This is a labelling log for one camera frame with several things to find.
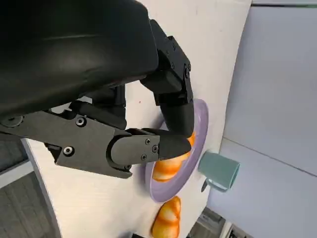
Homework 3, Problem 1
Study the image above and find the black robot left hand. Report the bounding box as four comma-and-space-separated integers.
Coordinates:
0, 0, 194, 179

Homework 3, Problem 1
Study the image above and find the orange white toy bread roll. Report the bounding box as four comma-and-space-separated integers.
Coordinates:
151, 196, 182, 238
153, 131, 198, 181

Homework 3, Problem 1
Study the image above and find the lilac plate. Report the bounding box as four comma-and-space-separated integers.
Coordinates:
145, 99, 210, 203

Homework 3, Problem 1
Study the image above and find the pale green mug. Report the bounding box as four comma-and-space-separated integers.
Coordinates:
197, 151, 241, 192

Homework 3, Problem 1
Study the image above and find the pale blue desk partition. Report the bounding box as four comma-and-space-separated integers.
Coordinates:
205, 0, 317, 238

